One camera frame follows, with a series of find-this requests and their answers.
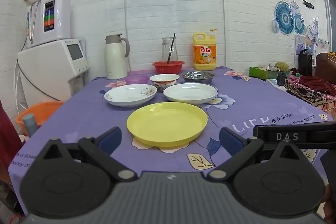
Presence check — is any yellow plastic plate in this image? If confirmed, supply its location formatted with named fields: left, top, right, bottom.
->
left=126, top=102, right=208, bottom=148

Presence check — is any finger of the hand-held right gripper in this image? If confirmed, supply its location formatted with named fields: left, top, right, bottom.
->
left=253, top=121, right=336, bottom=151

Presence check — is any medium blue paper fan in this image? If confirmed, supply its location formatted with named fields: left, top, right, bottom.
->
left=293, top=13, right=305, bottom=35

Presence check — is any white countertop appliance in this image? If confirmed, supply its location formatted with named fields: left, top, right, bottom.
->
left=17, top=38, right=90, bottom=109

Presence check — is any wall picture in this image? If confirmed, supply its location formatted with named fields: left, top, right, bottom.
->
left=294, top=34, right=307, bottom=55

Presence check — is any large blue paper fan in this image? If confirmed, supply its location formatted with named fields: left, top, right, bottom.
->
left=274, top=1, right=295, bottom=35

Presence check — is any white water purifier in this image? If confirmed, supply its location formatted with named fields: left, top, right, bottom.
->
left=26, top=0, right=71, bottom=49

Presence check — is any glass pitcher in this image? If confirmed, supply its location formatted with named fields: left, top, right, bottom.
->
left=161, top=37, right=179, bottom=64

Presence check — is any white plate with blue rim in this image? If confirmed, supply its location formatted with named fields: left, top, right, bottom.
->
left=163, top=83, right=219, bottom=105

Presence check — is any white thermos jug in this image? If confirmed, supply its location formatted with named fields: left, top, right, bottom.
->
left=105, top=33, right=130, bottom=80

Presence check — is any dark red cloth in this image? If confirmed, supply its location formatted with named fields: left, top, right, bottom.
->
left=0, top=103, right=23, bottom=151

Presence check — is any grey cylinder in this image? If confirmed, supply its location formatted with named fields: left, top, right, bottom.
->
left=22, top=113, right=40, bottom=138

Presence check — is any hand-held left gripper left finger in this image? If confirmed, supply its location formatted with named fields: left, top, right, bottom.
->
left=34, top=126, right=138, bottom=183

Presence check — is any white power strip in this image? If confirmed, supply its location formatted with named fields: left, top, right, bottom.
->
left=266, top=78, right=288, bottom=92

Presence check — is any purple floral tablecloth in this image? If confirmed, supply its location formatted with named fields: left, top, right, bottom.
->
left=8, top=67, right=335, bottom=216

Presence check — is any white plate with floral print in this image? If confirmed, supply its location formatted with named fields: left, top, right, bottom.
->
left=104, top=84, right=158, bottom=107

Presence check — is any red knitted cloth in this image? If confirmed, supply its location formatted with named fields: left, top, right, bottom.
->
left=299, top=75, right=336, bottom=96

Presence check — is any white ceramic bowl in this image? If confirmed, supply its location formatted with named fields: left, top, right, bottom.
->
left=150, top=73, right=180, bottom=91

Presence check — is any purple plastic bowl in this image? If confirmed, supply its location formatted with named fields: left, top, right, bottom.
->
left=126, top=75, right=150, bottom=85

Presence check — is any red plastic basin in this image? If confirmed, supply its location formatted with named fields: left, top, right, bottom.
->
left=152, top=61, right=185, bottom=75

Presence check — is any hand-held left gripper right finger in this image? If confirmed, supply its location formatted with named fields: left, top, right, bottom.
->
left=206, top=127, right=307, bottom=183

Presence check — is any yellow detergent bottle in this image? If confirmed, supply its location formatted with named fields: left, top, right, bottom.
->
left=193, top=28, right=219, bottom=71

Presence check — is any stainless steel bowl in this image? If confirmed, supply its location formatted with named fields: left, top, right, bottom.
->
left=182, top=71, right=216, bottom=85

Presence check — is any orange plastic basin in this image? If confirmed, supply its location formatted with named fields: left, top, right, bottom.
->
left=14, top=101, right=65, bottom=135

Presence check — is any green box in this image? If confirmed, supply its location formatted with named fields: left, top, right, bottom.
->
left=249, top=67, right=290, bottom=80

